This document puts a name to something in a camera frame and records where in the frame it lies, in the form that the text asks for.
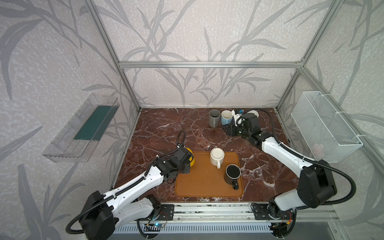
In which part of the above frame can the brown rectangular tray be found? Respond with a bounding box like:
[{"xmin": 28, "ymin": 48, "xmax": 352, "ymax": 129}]
[{"xmin": 175, "ymin": 152, "xmax": 244, "ymax": 198}]

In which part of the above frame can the green circuit board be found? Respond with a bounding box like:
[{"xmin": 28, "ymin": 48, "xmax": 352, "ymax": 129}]
[{"xmin": 146, "ymin": 222, "xmax": 167, "ymax": 231}]

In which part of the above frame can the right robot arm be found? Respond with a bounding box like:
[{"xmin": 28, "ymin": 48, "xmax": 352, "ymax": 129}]
[{"xmin": 223, "ymin": 108, "xmax": 357, "ymax": 213}]

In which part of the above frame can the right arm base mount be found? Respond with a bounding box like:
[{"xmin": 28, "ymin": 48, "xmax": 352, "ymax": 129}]
[{"xmin": 251, "ymin": 203, "xmax": 294, "ymax": 221}]

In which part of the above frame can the aluminium front rail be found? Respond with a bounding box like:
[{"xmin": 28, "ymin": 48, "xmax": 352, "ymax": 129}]
[{"xmin": 158, "ymin": 202, "xmax": 340, "ymax": 225}]

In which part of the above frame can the light blue mug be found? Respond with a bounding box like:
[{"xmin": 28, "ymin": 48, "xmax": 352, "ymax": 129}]
[{"xmin": 221, "ymin": 110, "xmax": 233, "ymax": 126}]

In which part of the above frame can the cream white mug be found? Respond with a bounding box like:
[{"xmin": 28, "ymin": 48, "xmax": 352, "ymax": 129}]
[{"xmin": 210, "ymin": 148, "xmax": 225, "ymax": 169}]

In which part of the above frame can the black mug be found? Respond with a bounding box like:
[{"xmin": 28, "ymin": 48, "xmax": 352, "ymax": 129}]
[{"xmin": 224, "ymin": 164, "xmax": 241, "ymax": 191}]

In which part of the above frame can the white faceted mug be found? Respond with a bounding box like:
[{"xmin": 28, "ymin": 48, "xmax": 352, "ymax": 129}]
[{"xmin": 248, "ymin": 110, "xmax": 259, "ymax": 117}]

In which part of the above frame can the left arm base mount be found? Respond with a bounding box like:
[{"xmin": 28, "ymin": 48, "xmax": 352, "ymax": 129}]
[{"xmin": 147, "ymin": 204, "xmax": 175, "ymax": 221}]

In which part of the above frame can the grey mug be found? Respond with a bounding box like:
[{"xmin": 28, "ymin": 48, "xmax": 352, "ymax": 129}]
[{"xmin": 209, "ymin": 109, "xmax": 221, "ymax": 128}]

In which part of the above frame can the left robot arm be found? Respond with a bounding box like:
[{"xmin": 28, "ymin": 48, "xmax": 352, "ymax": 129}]
[{"xmin": 65, "ymin": 130, "xmax": 194, "ymax": 240}]

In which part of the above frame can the pink object in basket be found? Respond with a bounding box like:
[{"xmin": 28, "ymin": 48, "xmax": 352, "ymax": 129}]
[{"xmin": 311, "ymin": 144, "xmax": 325, "ymax": 160}]

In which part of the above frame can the yellow mug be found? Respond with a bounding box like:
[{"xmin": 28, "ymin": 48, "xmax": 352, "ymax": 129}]
[{"xmin": 186, "ymin": 148, "xmax": 195, "ymax": 167}]

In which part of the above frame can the clear plastic wall bin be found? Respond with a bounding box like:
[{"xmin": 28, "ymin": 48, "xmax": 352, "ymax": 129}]
[{"xmin": 43, "ymin": 94, "xmax": 120, "ymax": 163}]

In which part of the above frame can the white wire basket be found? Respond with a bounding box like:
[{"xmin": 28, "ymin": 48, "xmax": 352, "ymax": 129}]
[{"xmin": 291, "ymin": 91, "xmax": 363, "ymax": 163}]

